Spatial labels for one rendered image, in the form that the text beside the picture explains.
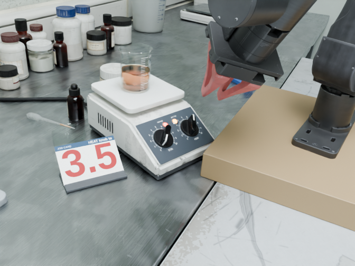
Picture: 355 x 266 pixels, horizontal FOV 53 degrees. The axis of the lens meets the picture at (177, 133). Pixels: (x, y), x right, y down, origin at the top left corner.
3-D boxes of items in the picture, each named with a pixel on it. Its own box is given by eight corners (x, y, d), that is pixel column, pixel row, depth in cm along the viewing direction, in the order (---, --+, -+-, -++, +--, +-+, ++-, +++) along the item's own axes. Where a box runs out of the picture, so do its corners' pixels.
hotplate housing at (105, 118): (216, 154, 61) (223, 113, 57) (157, 183, 53) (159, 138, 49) (137, 106, 75) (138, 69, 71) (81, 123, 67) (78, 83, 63)
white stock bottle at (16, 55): (13, 70, 86) (6, 29, 81) (34, 74, 85) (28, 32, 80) (-2, 79, 81) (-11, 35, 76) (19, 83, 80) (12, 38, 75)
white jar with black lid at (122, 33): (134, 44, 112) (135, 20, 108) (114, 46, 108) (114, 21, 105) (125, 38, 116) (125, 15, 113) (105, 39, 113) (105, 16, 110)
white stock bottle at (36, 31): (44, 54, 98) (40, 21, 93) (52, 58, 95) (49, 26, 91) (26, 57, 95) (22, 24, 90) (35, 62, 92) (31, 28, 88)
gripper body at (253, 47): (202, 30, 47) (231, -17, 42) (265, 50, 51) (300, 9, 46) (208, 66, 44) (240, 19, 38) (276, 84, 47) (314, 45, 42)
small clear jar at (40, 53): (30, 65, 90) (26, 39, 87) (54, 64, 92) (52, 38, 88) (29, 73, 85) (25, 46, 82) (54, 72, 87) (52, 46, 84)
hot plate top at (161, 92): (187, 97, 61) (187, 92, 61) (129, 115, 54) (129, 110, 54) (143, 74, 69) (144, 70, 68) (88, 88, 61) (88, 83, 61)
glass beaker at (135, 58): (136, 81, 64) (137, 36, 60) (157, 91, 61) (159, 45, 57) (109, 89, 60) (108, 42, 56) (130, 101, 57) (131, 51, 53)
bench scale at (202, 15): (235, 32, 134) (237, 19, 132) (177, 19, 145) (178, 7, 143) (254, 24, 148) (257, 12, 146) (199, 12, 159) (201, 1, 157)
